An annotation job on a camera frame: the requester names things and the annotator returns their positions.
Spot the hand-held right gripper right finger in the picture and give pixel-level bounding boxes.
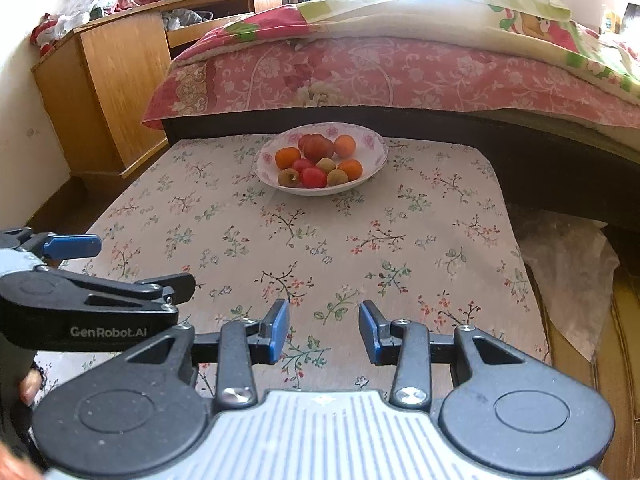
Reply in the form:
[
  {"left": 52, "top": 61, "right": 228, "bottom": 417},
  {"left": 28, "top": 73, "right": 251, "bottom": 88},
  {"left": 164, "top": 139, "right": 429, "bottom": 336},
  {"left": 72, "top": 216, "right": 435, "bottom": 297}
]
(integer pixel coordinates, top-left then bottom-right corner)
[{"left": 360, "top": 300, "right": 536, "bottom": 409}]

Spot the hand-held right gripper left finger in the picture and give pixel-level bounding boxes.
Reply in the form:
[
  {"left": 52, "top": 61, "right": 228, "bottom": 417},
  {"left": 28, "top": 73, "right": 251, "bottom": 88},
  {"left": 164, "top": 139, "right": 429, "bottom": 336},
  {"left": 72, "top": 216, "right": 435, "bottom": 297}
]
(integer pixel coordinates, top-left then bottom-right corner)
[{"left": 122, "top": 300, "right": 291, "bottom": 409}]

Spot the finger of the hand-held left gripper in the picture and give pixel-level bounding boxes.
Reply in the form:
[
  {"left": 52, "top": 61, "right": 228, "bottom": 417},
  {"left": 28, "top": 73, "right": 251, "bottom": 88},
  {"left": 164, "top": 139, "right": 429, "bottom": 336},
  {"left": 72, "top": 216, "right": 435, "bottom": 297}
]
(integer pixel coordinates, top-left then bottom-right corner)
[
  {"left": 0, "top": 227, "right": 103, "bottom": 263},
  {"left": 30, "top": 266, "right": 197, "bottom": 311}
]

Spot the white floral plate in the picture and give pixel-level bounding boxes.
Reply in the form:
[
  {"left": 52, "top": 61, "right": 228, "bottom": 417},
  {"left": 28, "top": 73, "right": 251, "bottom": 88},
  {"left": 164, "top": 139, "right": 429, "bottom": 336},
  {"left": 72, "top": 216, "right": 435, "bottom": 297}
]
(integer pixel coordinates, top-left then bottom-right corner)
[{"left": 252, "top": 122, "right": 390, "bottom": 197}]

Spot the person's left hand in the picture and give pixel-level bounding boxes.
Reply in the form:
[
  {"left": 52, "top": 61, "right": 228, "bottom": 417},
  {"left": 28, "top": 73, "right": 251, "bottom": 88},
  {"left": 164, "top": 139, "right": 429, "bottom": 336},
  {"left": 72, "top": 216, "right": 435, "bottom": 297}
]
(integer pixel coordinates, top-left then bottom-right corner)
[{"left": 18, "top": 363, "right": 47, "bottom": 407}]

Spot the floral tablecloth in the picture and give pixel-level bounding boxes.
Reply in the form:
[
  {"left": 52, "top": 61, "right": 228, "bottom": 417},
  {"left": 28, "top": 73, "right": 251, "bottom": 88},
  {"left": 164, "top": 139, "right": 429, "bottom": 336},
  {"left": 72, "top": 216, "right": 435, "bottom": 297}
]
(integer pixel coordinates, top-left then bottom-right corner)
[{"left": 30, "top": 132, "right": 553, "bottom": 411}]

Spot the wooden nightstand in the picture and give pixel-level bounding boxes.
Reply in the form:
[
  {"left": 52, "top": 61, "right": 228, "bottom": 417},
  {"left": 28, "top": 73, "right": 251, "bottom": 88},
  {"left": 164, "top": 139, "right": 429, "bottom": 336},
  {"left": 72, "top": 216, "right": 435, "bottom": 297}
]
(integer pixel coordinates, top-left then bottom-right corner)
[{"left": 31, "top": 0, "right": 286, "bottom": 179}]

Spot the clear plastic sheet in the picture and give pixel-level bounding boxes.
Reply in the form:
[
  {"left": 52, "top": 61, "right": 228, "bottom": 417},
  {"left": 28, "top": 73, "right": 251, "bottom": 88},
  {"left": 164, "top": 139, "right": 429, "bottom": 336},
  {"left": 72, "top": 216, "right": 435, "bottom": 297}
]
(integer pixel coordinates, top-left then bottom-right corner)
[{"left": 514, "top": 209, "right": 622, "bottom": 362}]

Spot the white plastic bag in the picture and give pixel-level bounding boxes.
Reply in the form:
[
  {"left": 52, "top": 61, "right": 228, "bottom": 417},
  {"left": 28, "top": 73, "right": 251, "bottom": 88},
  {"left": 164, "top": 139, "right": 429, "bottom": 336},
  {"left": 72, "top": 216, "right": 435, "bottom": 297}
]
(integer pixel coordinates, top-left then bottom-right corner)
[{"left": 49, "top": 0, "right": 132, "bottom": 37}]

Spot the grey cloth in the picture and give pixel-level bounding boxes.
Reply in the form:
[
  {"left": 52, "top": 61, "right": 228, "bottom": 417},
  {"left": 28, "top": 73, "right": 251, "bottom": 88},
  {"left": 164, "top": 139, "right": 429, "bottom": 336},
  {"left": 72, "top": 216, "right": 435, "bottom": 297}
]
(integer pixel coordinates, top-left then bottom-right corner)
[{"left": 161, "top": 7, "right": 212, "bottom": 32}]

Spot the pink floral blanket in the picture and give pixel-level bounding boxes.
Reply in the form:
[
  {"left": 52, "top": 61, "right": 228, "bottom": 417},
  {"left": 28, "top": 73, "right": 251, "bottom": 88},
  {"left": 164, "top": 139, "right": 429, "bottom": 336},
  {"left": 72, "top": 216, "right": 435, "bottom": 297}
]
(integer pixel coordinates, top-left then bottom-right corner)
[{"left": 141, "top": 35, "right": 640, "bottom": 145}]

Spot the yellow-green cartoon quilt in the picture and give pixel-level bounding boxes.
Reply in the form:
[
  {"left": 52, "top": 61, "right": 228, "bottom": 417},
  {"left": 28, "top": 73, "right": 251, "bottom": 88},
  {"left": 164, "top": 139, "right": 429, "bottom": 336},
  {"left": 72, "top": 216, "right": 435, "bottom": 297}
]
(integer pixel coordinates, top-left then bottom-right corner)
[{"left": 170, "top": 0, "right": 640, "bottom": 107}]

